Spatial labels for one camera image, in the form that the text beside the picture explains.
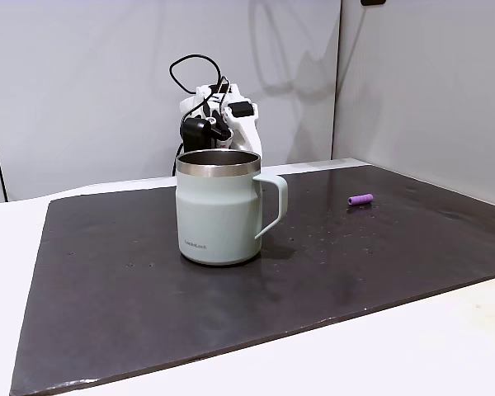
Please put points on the mint green steel mug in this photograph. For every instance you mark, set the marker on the mint green steel mug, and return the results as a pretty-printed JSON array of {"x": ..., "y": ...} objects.
[{"x": 214, "y": 214}]

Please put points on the purple pen grip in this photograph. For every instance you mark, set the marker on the purple pen grip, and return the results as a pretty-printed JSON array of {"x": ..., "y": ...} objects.
[{"x": 360, "y": 199}]

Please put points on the black table mat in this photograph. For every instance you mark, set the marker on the black table mat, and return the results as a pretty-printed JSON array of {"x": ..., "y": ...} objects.
[{"x": 107, "y": 288}]

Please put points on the black camera box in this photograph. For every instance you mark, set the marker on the black camera box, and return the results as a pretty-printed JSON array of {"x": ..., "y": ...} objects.
[{"x": 194, "y": 133}]

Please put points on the black wall fixture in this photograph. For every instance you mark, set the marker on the black wall fixture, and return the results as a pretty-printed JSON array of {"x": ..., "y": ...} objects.
[{"x": 373, "y": 2}]

